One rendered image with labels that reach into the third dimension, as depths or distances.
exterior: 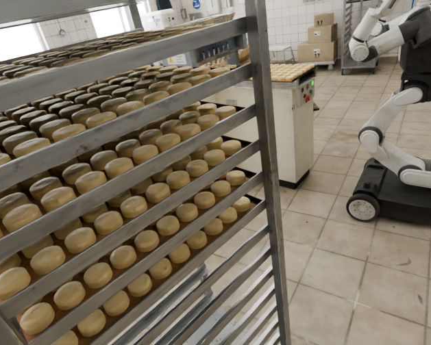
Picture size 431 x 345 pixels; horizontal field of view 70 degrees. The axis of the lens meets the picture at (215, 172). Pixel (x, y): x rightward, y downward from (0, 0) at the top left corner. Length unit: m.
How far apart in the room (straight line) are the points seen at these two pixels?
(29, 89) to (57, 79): 0.04
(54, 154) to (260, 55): 0.43
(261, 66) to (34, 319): 0.63
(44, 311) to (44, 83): 0.38
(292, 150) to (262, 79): 1.72
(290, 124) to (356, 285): 1.12
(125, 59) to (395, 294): 1.74
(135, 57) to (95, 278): 0.40
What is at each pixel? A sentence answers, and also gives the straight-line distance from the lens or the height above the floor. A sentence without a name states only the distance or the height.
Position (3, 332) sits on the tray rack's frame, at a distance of 0.54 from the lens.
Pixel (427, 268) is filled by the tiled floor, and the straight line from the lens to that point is 2.11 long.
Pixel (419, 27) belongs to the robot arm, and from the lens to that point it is 1.81.
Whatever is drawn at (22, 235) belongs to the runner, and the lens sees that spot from 0.51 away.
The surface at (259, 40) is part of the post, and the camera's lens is 0.67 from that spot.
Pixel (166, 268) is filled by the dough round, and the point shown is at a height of 0.97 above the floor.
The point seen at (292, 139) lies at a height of 0.47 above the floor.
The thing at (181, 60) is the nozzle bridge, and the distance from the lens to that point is 2.46.
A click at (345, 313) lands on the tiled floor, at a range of 1.81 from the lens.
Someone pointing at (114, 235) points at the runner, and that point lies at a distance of 0.56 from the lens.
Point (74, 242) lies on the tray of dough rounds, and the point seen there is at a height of 1.15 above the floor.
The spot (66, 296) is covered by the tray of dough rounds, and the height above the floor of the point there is 1.06.
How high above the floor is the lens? 1.47
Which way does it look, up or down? 30 degrees down
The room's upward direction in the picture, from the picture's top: 11 degrees counter-clockwise
